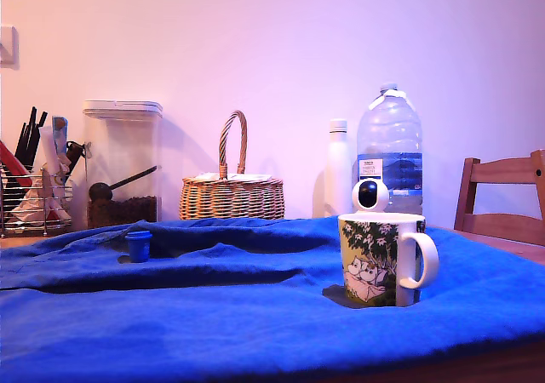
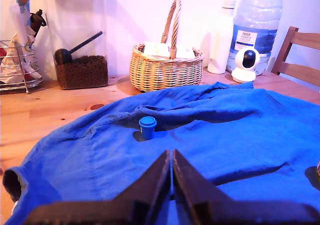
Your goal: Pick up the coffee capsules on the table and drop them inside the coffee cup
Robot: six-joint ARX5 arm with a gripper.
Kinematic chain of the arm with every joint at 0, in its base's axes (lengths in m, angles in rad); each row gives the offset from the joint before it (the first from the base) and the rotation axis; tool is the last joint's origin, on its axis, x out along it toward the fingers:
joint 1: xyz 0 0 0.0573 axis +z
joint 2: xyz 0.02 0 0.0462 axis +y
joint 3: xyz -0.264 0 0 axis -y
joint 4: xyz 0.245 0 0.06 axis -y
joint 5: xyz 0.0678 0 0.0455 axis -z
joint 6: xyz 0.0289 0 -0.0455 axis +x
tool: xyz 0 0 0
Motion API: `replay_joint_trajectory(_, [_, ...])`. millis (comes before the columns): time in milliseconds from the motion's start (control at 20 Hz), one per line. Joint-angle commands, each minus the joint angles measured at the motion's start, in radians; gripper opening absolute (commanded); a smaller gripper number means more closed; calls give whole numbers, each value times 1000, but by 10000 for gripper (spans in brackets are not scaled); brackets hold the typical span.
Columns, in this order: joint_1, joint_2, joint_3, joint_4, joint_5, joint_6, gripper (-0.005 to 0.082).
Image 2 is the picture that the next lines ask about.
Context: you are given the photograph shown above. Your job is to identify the small white round camera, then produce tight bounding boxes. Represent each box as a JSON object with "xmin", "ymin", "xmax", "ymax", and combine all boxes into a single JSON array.
[{"xmin": 230, "ymin": 47, "xmax": 261, "ymax": 84}]

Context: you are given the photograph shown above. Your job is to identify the blue cloth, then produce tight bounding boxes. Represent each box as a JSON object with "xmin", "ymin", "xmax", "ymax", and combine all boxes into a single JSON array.
[{"xmin": 0, "ymin": 81, "xmax": 320, "ymax": 225}]

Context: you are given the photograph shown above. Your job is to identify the brown coffee beans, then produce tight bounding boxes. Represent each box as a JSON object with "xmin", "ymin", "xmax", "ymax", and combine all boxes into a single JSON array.
[{"xmin": 54, "ymin": 55, "xmax": 109, "ymax": 90}]

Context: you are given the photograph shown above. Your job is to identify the wicker basket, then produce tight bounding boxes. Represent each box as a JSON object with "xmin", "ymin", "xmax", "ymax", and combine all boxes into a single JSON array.
[{"xmin": 129, "ymin": 0, "xmax": 205, "ymax": 93}]

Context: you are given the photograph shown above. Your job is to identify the wooden chair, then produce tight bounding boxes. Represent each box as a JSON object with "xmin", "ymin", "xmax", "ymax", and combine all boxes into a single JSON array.
[{"xmin": 270, "ymin": 26, "xmax": 320, "ymax": 87}]

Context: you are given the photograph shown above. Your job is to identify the white box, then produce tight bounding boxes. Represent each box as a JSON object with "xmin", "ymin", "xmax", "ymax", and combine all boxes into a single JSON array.
[
  {"xmin": 143, "ymin": 41, "xmax": 172, "ymax": 58},
  {"xmin": 176, "ymin": 44, "xmax": 196, "ymax": 60}
]

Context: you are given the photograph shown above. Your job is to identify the dark brown tool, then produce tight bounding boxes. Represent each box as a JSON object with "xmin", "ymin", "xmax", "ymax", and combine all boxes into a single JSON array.
[{"xmin": 29, "ymin": 9, "xmax": 48, "ymax": 38}]

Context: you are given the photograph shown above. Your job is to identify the crumpled white paper bag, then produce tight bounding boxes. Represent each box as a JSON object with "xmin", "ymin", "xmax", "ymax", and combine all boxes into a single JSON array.
[{"xmin": 0, "ymin": 33, "xmax": 42, "ymax": 85}]

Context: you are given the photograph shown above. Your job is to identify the white insulated bottle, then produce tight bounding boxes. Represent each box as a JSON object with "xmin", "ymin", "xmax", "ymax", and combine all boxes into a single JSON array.
[{"xmin": 207, "ymin": 0, "xmax": 237, "ymax": 75}]

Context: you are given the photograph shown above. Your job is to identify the clear container white lid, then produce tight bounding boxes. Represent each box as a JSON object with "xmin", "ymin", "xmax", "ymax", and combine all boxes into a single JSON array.
[{"xmin": 41, "ymin": 0, "xmax": 110, "ymax": 90}]

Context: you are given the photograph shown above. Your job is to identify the blue coffee capsule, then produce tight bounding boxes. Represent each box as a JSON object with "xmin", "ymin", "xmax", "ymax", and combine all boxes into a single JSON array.
[{"xmin": 138, "ymin": 116, "xmax": 158, "ymax": 141}]

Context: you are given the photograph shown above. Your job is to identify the black scoop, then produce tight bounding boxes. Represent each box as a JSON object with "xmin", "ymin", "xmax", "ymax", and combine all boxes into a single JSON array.
[{"xmin": 54, "ymin": 30, "xmax": 104, "ymax": 66}]

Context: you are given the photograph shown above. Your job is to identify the large clear water bottle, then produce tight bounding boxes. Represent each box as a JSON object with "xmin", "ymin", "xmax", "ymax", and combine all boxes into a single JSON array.
[{"xmin": 226, "ymin": 0, "xmax": 284, "ymax": 76}]

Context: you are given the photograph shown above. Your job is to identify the chrome wire rack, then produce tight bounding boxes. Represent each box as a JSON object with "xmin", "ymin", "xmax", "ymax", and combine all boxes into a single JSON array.
[{"xmin": 0, "ymin": 40, "xmax": 44, "ymax": 95}]

